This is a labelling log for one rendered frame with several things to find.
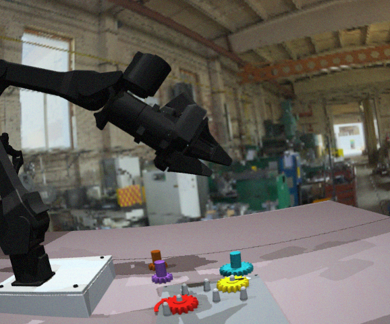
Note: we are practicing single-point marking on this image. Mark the yellow gear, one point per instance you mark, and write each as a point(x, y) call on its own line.
point(225, 285)

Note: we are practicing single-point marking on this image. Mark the teal gear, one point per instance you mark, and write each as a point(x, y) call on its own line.
point(236, 266)

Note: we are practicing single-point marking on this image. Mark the purple gear with cylindrical handle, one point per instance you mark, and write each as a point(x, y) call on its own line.
point(161, 275)

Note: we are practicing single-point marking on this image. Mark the orange gear with cylindrical handle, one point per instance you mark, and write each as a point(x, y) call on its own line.
point(156, 256)

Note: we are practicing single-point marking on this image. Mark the red gear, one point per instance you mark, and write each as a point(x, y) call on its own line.
point(187, 304)

